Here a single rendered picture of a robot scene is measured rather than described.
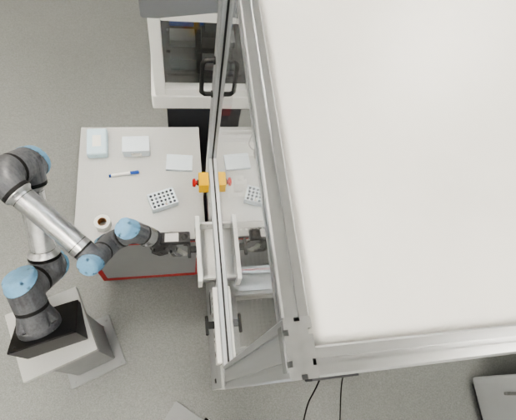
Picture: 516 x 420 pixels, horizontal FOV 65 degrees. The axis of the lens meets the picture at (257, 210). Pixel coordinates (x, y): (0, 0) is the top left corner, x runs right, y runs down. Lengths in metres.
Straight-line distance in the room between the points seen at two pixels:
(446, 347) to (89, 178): 1.74
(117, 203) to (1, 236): 1.11
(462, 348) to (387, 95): 0.47
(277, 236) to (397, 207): 0.23
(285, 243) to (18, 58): 3.26
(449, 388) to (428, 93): 2.35
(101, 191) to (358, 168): 1.50
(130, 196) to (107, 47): 1.87
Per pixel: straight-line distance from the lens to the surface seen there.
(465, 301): 0.73
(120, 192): 2.02
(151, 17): 1.79
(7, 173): 1.48
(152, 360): 2.56
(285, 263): 0.59
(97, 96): 3.34
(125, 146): 2.08
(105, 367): 2.58
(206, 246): 1.81
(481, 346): 0.69
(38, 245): 1.68
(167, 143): 2.13
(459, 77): 0.97
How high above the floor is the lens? 2.54
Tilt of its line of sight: 64 degrees down
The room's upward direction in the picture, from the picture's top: 21 degrees clockwise
